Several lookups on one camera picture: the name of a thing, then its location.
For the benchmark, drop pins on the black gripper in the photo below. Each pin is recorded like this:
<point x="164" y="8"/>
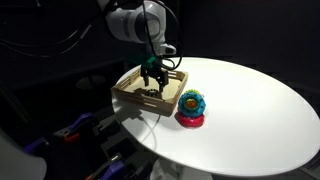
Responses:
<point x="155" y="72"/>

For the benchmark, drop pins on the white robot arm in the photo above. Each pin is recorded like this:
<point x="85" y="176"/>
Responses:
<point x="142" y="22"/>

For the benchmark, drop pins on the wooden slatted tray box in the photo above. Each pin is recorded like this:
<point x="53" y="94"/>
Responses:
<point x="131" y="88"/>

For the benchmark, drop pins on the purple orange clamp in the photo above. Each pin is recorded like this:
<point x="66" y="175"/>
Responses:
<point x="72" y="133"/>

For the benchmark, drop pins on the purple clamp lower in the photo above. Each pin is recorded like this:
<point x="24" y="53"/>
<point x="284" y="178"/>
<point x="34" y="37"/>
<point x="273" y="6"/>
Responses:
<point x="110" y="171"/>

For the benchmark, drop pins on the white round table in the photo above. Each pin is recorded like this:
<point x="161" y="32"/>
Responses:
<point x="254" y="125"/>

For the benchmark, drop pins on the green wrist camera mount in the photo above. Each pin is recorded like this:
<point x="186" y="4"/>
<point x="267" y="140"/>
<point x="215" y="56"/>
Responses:
<point x="147" y="61"/>

